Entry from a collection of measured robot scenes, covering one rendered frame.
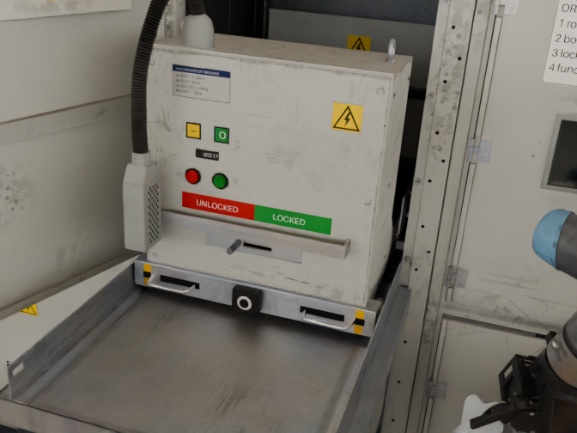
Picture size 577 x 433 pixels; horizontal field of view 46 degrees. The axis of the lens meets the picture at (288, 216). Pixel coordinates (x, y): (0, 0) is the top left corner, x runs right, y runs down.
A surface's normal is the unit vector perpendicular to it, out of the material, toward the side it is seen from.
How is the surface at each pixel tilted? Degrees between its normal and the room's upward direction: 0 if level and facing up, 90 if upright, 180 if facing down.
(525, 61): 90
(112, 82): 90
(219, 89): 90
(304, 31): 90
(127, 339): 0
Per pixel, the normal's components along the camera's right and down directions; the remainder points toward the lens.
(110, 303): 0.95, 0.18
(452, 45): -0.30, 0.36
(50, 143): 0.83, 0.27
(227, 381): 0.06, -0.92
